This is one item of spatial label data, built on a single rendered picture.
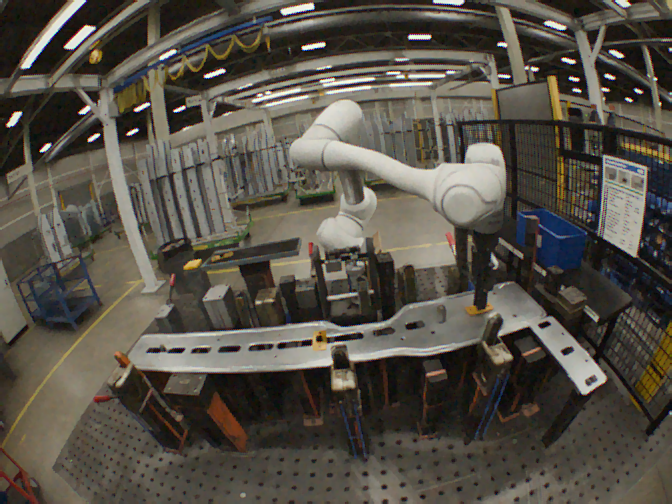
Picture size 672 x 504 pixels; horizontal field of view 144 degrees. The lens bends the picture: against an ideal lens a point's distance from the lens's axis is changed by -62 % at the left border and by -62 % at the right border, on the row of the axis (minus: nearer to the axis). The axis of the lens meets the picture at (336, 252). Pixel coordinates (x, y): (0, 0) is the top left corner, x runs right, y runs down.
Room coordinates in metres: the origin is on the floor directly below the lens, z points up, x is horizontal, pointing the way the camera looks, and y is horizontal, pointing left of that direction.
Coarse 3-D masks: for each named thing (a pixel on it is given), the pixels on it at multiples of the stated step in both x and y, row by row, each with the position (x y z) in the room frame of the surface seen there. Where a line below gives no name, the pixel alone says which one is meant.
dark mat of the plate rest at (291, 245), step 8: (296, 240) 0.99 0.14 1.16; (248, 248) 1.00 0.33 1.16; (256, 248) 0.98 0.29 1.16; (264, 248) 0.96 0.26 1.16; (272, 248) 0.95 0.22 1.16; (280, 248) 0.93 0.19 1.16; (288, 248) 0.92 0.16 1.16; (296, 248) 0.91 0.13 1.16; (232, 256) 0.94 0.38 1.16; (240, 256) 0.93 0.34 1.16; (248, 256) 0.91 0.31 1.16; (256, 256) 0.90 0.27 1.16; (208, 264) 0.91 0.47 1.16
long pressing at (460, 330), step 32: (512, 288) 0.64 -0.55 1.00; (416, 320) 0.61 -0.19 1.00; (448, 320) 0.58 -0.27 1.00; (480, 320) 0.54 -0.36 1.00; (512, 320) 0.50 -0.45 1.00; (160, 352) 0.61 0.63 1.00; (256, 352) 0.58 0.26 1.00; (288, 352) 0.57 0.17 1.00; (320, 352) 0.55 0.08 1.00; (352, 352) 0.53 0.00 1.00; (384, 352) 0.51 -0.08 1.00; (416, 352) 0.49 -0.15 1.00
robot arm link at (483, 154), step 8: (480, 144) 0.56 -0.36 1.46; (488, 144) 0.56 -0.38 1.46; (472, 152) 0.57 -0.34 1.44; (480, 152) 0.55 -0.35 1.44; (488, 152) 0.54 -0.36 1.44; (496, 152) 0.54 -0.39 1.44; (472, 160) 0.57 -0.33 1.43; (480, 160) 0.55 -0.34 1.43; (488, 160) 0.54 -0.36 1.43; (496, 160) 0.53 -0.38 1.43; (496, 168) 0.52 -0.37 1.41; (504, 168) 0.54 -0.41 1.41; (504, 176) 0.53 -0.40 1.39; (504, 184) 0.52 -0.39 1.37; (504, 192) 0.53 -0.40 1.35
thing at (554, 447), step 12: (588, 384) 0.20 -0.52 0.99; (576, 396) 0.20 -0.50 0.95; (588, 396) 0.18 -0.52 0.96; (564, 408) 0.21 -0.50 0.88; (576, 408) 0.18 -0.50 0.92; (564, 420) 0.19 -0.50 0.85; (540, 432) 0.24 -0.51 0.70; (552, 432) 0.20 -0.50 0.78; (540, 444) 0.20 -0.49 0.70; (552, 444) 0.18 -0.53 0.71
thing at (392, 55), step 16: (304, 64) 6.59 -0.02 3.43; (320, 64) 6.55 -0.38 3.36; (336, 64) 6.47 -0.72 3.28; (480, 64) 6.69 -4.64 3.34; (240, 80) 6.76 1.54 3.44; (256, 80) 6.72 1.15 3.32; (336, 80) 8.44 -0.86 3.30; (448, 80) 9.25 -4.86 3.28; (208, 96) 6.86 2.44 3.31; (224, 96) 8.08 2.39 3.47; (256, 96) 8.70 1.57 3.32; (320, 96) 12.07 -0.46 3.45; (336, 96) 12.00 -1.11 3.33
